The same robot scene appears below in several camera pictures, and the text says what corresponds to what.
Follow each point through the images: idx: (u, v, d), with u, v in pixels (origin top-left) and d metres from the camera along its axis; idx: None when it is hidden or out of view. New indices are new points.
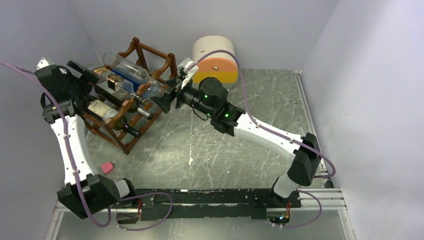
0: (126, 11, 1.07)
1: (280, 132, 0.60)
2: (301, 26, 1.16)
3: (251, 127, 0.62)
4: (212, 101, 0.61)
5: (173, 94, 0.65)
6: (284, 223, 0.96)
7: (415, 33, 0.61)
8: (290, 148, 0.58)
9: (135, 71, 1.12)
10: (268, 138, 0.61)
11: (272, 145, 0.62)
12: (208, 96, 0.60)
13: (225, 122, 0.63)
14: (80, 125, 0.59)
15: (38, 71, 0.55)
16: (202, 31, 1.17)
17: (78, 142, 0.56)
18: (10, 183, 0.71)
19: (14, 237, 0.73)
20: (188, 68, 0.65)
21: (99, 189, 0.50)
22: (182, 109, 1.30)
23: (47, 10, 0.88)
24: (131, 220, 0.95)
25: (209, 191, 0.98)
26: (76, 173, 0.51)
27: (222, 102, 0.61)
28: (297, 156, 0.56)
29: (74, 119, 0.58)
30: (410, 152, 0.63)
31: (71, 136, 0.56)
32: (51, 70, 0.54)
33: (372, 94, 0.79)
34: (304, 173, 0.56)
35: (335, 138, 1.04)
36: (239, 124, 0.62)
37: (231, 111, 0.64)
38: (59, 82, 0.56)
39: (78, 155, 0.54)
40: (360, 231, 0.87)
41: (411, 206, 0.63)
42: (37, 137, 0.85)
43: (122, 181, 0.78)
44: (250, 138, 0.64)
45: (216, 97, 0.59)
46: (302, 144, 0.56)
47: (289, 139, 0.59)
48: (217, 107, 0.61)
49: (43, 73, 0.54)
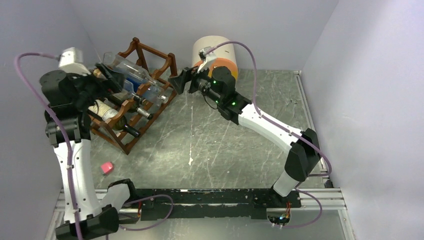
0: (126, 12, 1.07)
1: (281, 124, 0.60)
2: (300, 26, 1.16)
3: (254, 117, 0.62)
4: (219, 87, 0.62)
5: (188, 75, 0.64)
6: (284, 223, 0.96)
7: (415, 32, 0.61)
8: (287, 139, 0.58)
9: (135, 71, 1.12)
10: (267, 128, 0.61)
11: (271, 137, 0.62)
12: (216, 82, 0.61)
13: (231, 110, 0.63)
14: (85, 151, 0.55)
15: (43, 82, 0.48)
16: (202, 31, 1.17)
17: (81, 175, 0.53)
18: (10, 183, 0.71)
19: (14, 237, 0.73)
20: (207, 51, 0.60)
21: (100, 228, 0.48)
22: (182, 109, 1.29)
23: (47, 10, 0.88)
24: (131, 220, 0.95)
25: (209, 191, 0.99)
26: (77, 213, 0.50)
27: (230, 89, 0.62)
28: (293, 147, 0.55)
29: (79, 146, 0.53)
30: (410, 152, 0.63)
31: (74, 167, 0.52)
32: (57, 84, 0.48)
33: (372, 94, 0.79)
34: (299, 165, 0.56)
35: (335, 138, 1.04)
36: (243, 113, 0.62)
37: (238, 99, 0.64)
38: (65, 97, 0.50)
39: (80, 190, 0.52)
40: (360, 232, 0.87)
41: (410, 205, 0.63)
42: (37, 137, 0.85)
43: (122, 184, 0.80)
44: (252, 128, 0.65)
45: (224, 84, 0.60)
46: (299, 136, 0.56)
47: (288, 131, 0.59)
48: (225, 94, 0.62)
49: (49, 86, 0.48)
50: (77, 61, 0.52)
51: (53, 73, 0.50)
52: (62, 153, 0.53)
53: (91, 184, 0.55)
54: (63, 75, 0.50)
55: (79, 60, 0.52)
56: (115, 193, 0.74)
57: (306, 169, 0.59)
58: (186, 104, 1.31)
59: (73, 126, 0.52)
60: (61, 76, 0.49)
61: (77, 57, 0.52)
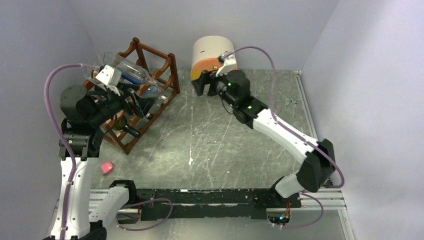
0: (125, 11, 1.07)
1: (297, 132, 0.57)
2: (301, 26, 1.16)
3: (269, 123, 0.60)
4: (234, 90, 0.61)
5: (207, 78, 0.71)
6: (284, 223, 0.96)
7: (415, 32, 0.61)
8: (302, 148, 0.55)
9: (135, 71, 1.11)
10: (283, 135, 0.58)
11: (286, 145, 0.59)
12: (230, 85, 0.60)
13: (245, 113, 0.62)
14: (88, 170, 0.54)
15: (63, 97, 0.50)
16: (202, 31, 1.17)
17: (78, 194, 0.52)
18: (11, 183, 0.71)
19: (14, 237, 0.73)
20: (225, 55, 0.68)
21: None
22: (182, 109, 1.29)
23: (47, 10, 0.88)
24: (131, 220, 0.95)
25: (209, 191, 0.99)
26: (63, 231, 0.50)
27: (245, 93, 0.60)
28: (308, 157, 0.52)
29: (83, 165, 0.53)
30: (410, 152, 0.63)
31: (74, 185, 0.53)
32: (74, 102, 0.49)
33: (372, 94, 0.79)
34: (313, 176, 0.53)
35: (335, 138, 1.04)
36: (258, 118, 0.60)
37: (254, 103, 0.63)
38: (81, 114, 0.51)
39: (72, 209, 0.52)
40: (359, 232, 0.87)
41: (411, 206, 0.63)
42: (37, 138, 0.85)
43: (121, 187, 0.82)
44: (268, 135, 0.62)
45: (237, 86, 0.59)
46: (315, 146, 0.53)
47: (303, 140, 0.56)
48: (239, 97, 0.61)
49: (67, 103, 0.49)
50: (111, 84, 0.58)
51: (75, 88, 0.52)
52: (65, 168, 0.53)
53: (86, 202, 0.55)
54: (83, 92, 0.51)
55: (112, 83, 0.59)
56: (115, 201, 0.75)
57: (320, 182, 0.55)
58: (186, 104, 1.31)
59: (83, 142, 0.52)
60: (81, 93, 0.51)
61: (113, 80, 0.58)
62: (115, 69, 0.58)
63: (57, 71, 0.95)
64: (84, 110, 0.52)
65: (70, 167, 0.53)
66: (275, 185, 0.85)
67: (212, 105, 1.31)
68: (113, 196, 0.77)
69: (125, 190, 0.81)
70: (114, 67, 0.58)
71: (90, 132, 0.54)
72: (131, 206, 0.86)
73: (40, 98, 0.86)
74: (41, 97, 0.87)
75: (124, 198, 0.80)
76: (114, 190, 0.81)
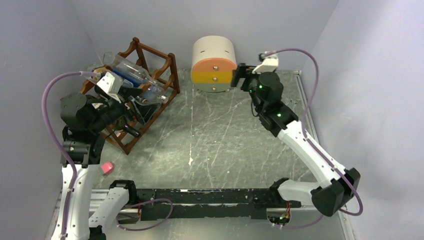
0: (125, 12, 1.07)
1: (326, 156, 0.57)
2: (301, 26, 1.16)
3: (298, 137, 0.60)
4: (265, 94, 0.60)
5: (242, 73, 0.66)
6: (284, 223, 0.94)
7: (415, 32, 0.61)
8: (329, 174, 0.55)
9: (135, 71, 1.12)
10: (311, 156, 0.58)
11: (311, 165, 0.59)
12: (262, 87, 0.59)
13: (273, 119, 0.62)
14: (88, 177, 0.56)
15: (64, 105, 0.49)
16: (202, 31, 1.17)
17: (79, 201, 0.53)
18: (11, 183, 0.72)
19: (14, 237, 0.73)
20: (266, 54, 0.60)
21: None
22: (182, 108, 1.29)
23: (47, 10, 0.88)
24: (131, 220, 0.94)
25: (209, 191, 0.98)
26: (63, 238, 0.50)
27: (275, 97, 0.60)
28: (333, 185, 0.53)
29: (84, 172, 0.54)
30: (409, 153, 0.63)
31: (74, 192, 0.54)
32: (75, 111, 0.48)
33: (371, 94, 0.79)
34: (331, 201, 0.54)
35: (335, 138, 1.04)
36: (287, 129, 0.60)
37: (284, 111, 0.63)
38: (82, 123, 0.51)
39: (72, 216, 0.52)
40: (359, 231, 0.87)
41: (410, 206, 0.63)
42: (37, 138, 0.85)
43: (120, 188, 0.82)
44: (291, 146, 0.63)
45: (270, 90, 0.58)
46: (342, 176, 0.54)
47: (331, 166, 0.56)
48: (269, 101, 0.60)
49: (67, 112, 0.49)
50: (110, 92, 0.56)
51: (74, 95, 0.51)
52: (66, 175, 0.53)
53: (86, 209, 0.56)
54: (83, 101, 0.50)
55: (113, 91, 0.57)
56: (115, 203, 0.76)
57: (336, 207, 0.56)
58: (186, 104, 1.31)
59: (84, 151, 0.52)
60: (81, 102, 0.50)
61: (113, 88, 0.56)
62: (115, 78, 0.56)
63: (57, 71, 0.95)
64: (85, 118, 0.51)
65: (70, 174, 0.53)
66: (279, 186, 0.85)
67: (212, 105, 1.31)
68: (113, 198, 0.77)
69: (125, 193, 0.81)
70: (114, 76, 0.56)
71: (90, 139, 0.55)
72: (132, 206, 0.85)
73: (40, 98, 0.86)
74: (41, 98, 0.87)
75: (123, 199, 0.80)
76: (114, 191, 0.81)
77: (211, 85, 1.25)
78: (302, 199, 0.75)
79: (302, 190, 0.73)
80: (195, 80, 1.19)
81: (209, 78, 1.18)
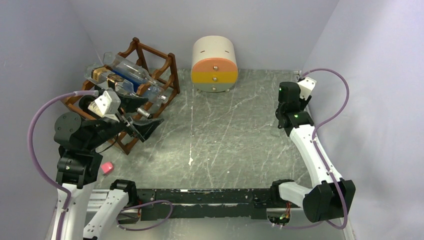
0: (125, 12, 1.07)
1: (326, 161, 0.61)
2: (301, 26, 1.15)
3: (306, 138, 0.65)
4: (282, 95, 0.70)
5: None
6: (284, 223, 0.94)
7: (415, 32, 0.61)
8: (323, 175, 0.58)
9: (135, 71, 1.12)
10: (312, 157, 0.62)
11: (310, 165, 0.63)
12: (280, 89, 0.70)
13: (289, 119, 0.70)
14: (83, 195, 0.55)
15: (59, 128, 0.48)
16: (202, 31, 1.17)
17: (73, 219, 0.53)
18: (10, 183, 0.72)
19: (14, 236, 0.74)
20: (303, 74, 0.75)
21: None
22: (183, 109, 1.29)
23: (47, 11, 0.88)
24: (131, 220, 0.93)
25: (209, 191, 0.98)
26: None
27: (291, 99, 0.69)
28: (321, 186, 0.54)
29: (78, 190, 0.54)
30: (409, 152, 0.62)
31: (69, 210, 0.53)
32: (69, 135, 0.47)
33: (371, 94, 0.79)
34: (317, 204, 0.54)
35: (335, 138, 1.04)
36: (298, 129, 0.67)
37: (301, 115, 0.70)
38: (76, 145, 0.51)
39: (66, 235, 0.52)
40: (359, 231, 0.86)
41: (410, 206, 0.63)
42: (38, 138, 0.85)
43: (116, 190, 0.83)
44: (299, 147, 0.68)
45: (286, 90, 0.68)
46: (334, 181, 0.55)
47: (328, 170, 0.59)
48: (286, 101, 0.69)
49: (62, 135, 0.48)
50: (106, 112, 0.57)
51: (69, 114, 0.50)
52: (61, 193, 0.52)
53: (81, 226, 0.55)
54: (77, 124, 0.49)
55: (108, 111, 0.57)
56: (113, 208, 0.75)
57: (324, 216, 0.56)
58: (186, 104, 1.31)
59: (80, 171, 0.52)
60: (76, 125, 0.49)
61: (110, 110, 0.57)
62: (113, 100, 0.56)
63: (57, 71, 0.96)
64: (79, 140, 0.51)
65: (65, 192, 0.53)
66: (280, 185, 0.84)
67: (212, 105, 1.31)
68: (112, 203, 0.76)
69: (123, 196, 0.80)
70: (112, 98, 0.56)
71: (87, 159, 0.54)
72: (136, 207, 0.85)
73: (40, 98, 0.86)
74: (41, 98, 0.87)
75: (121, 202, 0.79)
76: (114, 194, 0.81)
77: (211, 85, 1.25)
78: (296, 201, 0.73)
79: (298, 192, 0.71)
80: (195, 80, 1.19)
81: (209, 78, 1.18)
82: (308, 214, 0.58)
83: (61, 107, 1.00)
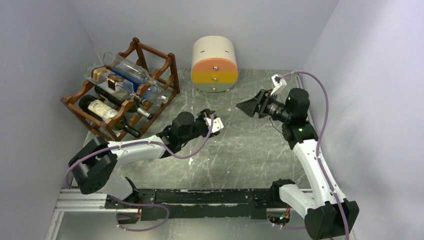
0: (125, 11, 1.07)
1: (329, 180, 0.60)
2: (302, 26, 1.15)
3: (309, 153, 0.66)
4: (291, 106, 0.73)
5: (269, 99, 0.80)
6: (284, 223, 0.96)
7: (416, 33, 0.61)
8: (326, 195, 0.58)
9: (136, 71, 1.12)
10: (315, 174, 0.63)
11: (314, 182, 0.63)
12: (290, 99, 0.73)
13: (293, 132, 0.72)
14: (156, 150, 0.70)
15: (179, 116, 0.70)
16: (202, 31, 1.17)
17: (141, 150, 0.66)
18: (10, 183, 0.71)
19: (14, 236, 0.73)
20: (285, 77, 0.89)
21: (100, 166, 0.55)
22: (182, 109, 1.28)
23: (47, 11, 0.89)
24: (131, 220, 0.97)
25: (209, 191, 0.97)
26: (116, 146, 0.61)
27: (299, 111, 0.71)
28: (325, 207, 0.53)
29: (159, 147, 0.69)
30: (409, 151, 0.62)
31: (146, 144, 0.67)
32: (180, 124, 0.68)
33: (372, 94, 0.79)
34: (320, 225, 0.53)
35: (335, 137, 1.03)
36: (302, 144, 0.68)
37: (306, 128, 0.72)
38: (176, 132, 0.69)
39: (130, 147, 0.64)
40: (359, 231, 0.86)
41: (412, 206, 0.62)
42: (38, 138, 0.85)
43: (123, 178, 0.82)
44: (302, 163, 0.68)
45: (296, 102, 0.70)
46: (338, 202, 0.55)
47: (331, 189, 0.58)
48: (294, 112, 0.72)
49: (177, 122, 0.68)
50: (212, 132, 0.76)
51: (189, 114, 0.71)
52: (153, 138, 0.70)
53: (126, 159, 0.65)
54: (189, 120, 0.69)
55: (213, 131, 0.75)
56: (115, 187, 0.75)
57: (325, 235, 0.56)
58: (186, 104, 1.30)
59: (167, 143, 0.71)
60: (188, 121, 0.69)
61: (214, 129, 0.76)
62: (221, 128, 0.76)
63: (57, 71, 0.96)
64: (182, 131, 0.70)
65: (156, 140, 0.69)
66: (280, 186, 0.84)
67: (212, 104, 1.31)
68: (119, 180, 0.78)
69: (130, 187, 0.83)
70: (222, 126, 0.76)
71: (172, 142, 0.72)
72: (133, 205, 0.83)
73: (40, 98, 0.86)
74: (41, 97, 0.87)
75: (126, 189, 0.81)
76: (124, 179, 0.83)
77: (211, 85, 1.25)
78: (297, 210, 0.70)
79: (300, 203, 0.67)
80: (196, 80, 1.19)
81: (209, 78, 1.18)
82: (310, 232, 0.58)
83: (62, 107, 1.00)
